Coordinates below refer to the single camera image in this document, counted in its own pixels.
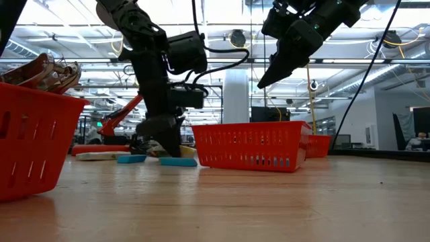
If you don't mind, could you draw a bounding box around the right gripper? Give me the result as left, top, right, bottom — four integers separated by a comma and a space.
257, 0, 337, 89

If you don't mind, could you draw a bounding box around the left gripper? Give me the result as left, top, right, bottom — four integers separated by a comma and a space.
129, 60, 185, 158

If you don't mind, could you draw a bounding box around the yellow green crayon box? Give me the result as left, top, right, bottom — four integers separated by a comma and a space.
179, 145, 198, 159

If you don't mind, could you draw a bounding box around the blue eraser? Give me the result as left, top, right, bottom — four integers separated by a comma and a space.
159, 157, 198, 167
116, 154, 148, 165

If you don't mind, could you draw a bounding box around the plastic-wrapped yellow crayon box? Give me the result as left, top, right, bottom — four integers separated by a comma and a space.
75, 151, 132, 161

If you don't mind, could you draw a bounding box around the red desk lamp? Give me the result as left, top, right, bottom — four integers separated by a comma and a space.
71, 93, 145, 157

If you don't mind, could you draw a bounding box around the black monitor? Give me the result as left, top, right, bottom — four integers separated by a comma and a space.
250, 106, 292, 123
412, 106, 430, 135

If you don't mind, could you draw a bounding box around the white column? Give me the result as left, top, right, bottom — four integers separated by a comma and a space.
223, 69, 251, 124

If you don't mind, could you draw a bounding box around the red plastic basket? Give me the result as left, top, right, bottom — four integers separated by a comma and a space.
0, 82, 90, 202
191, 120, 313, 173
304, 134, 333, 159

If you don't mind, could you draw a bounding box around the dark partition panel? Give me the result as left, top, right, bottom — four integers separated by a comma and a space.
392, 112, 416, 151

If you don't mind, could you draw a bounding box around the person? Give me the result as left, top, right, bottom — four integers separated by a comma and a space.
404, 132, 430, 152

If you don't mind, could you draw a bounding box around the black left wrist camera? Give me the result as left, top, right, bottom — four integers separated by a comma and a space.
169, 85, 206, 109

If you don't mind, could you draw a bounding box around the yellow cable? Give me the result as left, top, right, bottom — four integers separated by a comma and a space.
305, 63, 318, 135

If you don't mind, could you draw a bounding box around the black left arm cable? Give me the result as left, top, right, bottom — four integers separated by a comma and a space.
164, 0, 251, 88

